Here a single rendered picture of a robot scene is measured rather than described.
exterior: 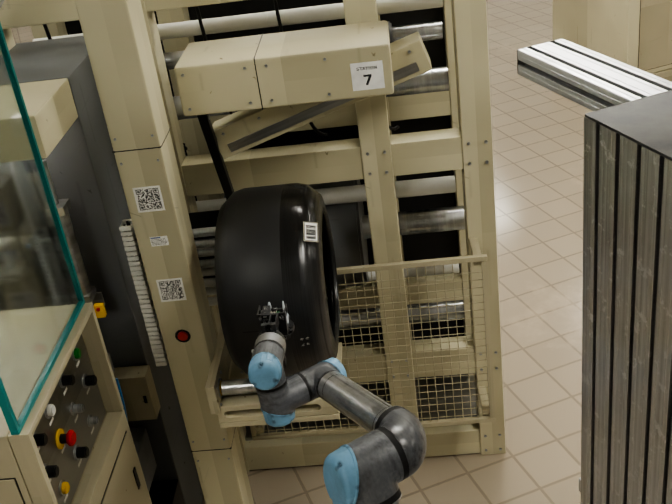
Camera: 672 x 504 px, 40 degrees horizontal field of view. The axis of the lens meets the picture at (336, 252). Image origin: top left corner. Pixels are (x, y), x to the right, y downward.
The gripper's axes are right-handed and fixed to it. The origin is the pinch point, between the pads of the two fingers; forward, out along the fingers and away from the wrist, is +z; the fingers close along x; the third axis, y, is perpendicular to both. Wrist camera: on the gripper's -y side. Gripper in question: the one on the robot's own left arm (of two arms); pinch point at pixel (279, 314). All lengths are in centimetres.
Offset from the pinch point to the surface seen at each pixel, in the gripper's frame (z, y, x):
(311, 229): 13.0, 17.9, -9.7
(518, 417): 110, -112, -75
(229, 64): 40, 59, 10
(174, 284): 19.6, 2.1, 31.9
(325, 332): 5.1, -9.3, -10.8
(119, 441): 3, -38, 52
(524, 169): 349, -87, -113
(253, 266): 5.4, 11.9, 6.0
